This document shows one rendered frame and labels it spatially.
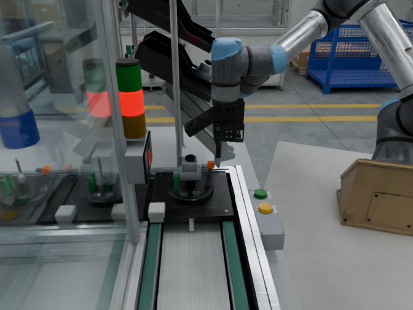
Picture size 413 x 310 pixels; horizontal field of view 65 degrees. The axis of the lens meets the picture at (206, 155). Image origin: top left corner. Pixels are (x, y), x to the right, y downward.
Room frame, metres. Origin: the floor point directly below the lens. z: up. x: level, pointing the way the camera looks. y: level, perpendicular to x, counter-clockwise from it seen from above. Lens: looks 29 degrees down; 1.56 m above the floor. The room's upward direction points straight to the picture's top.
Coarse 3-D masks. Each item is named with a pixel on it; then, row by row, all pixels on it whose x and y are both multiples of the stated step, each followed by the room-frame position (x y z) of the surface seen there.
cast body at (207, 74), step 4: (204, 60) 1.29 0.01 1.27; (208, 60) 1.28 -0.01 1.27; (200, 64) 1.26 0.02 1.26; (204, 64) 1.26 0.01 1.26; (208, 64) 1.26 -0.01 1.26; (192, 68) 1.28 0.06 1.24; (200, 68) 1.26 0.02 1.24; (204, 68) 1.26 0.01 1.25; (208, 68) 1.26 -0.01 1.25; (196, 72) 1.26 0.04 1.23; (200, 72) 1.26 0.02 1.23; (204, 72) 1.26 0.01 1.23; (208, 72) 1.26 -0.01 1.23; (200, 76) 1.26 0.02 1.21; (204, 76) 1.26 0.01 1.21; (208, 76) 1.26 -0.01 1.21; (208, 80) 1.26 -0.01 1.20
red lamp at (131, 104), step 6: (120, 96) 0.62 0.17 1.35; (126, 96) 0.61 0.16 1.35; (132, 96) 0.62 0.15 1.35; (138, 96) 0.62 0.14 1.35; (120, 102) 0.62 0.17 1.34; (126, 102) 0.61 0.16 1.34; (132, 102) 0.62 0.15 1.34; (138, 102) 0.62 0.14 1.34; (120, 108) 0.62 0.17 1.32; (126, 108) 0.61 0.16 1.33; (132, 108) 0.61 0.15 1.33; (138, 108) 0.62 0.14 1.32; (126, 114) 0.62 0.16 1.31; (132, 114) 0.61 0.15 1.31; (138, 114) 0.62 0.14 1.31
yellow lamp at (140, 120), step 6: (144, 114) 0.64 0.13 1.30; (126, 120) 0.62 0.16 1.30; (132, 120) 0.61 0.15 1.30; (138, 120) 0.62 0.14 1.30; (144, 120) 0.64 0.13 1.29; (126, 126) 0.62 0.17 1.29; (132, 126) 0.61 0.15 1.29; (138, 126) 0.62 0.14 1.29; (144, 126) 0.63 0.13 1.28; (126, 132) 0.62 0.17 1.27; (132, 132) 0.61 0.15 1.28; (138, 132) 0.62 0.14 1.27; (144, 132) 0.63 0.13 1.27
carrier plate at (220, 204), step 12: (156, 180) 0.90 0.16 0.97; (168, 180) 0.90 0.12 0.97; (216, 180) 0.90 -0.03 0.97; (156, 192) 0.83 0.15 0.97; (216, 192) 0.83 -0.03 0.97; (228, 192) 0.83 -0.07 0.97; (168, 204) 0.77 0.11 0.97; (180, 204) 0.77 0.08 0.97; (204, 204) 0.77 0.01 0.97; (216, 204) 0.77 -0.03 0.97; (228, 204) 0.77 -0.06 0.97; (168, 216) 0.72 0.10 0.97; (180, 216) 0.72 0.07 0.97; (192, 216) 0.72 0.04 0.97; (204, 216) 0.72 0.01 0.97; (216, 216) 0.72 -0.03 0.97; (228, 216) 0.72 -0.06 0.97
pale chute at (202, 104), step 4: (164, 84) 1.21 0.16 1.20; (168, 84) 1.21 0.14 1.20; (164, 88) 1.21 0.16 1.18; (188, 92) 1.33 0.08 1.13; (192, 96) 1.33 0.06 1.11; (196, 100) 1.33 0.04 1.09; (200, 100) 1.32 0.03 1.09; (204, 100) 1.32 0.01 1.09; (200, 104) 1.32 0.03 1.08; (204, 104) 1.32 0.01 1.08; (204, 108) 1.32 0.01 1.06; (208, 108) 1.32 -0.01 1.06
